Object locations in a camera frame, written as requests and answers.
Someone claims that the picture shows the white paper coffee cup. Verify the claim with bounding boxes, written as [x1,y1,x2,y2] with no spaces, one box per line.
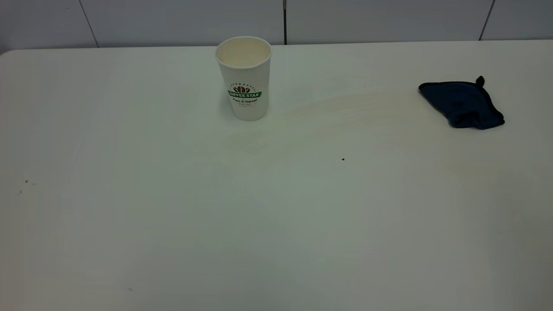
[215,36,273,122]

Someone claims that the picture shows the dark blue cleaning cloth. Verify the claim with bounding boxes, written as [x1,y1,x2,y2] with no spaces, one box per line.
[418,76,505,130]

